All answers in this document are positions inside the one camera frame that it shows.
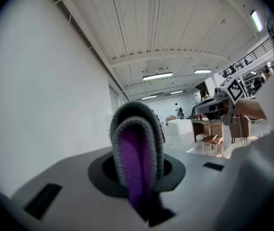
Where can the person's white shirt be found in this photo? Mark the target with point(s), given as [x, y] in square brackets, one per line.
[259, 177]

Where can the purple and grey cloth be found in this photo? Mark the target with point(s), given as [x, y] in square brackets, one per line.
[136, 148]

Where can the wooden chair brown seat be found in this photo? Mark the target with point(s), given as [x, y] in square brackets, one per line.
[212, 142]

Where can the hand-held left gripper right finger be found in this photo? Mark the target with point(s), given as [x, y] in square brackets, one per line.
[194, 189]

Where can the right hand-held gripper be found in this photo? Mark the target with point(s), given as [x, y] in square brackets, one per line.
[234, 90]

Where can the black metal railing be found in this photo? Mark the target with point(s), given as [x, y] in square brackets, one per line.
[252, 54]

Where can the dark wooden desk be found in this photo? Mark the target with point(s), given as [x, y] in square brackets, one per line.
[199, 126]

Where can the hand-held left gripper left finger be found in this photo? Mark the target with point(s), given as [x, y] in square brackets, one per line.
[74, 177]

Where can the white block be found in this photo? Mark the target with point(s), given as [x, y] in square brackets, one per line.
[178, 126]

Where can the person's right forearm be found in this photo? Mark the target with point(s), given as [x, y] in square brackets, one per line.
[250, 109]

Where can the ceiling strip light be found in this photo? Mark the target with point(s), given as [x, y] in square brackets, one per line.
[257, 20]
[202, 71]
[148, 97]
[157, 76]
[176, 92]

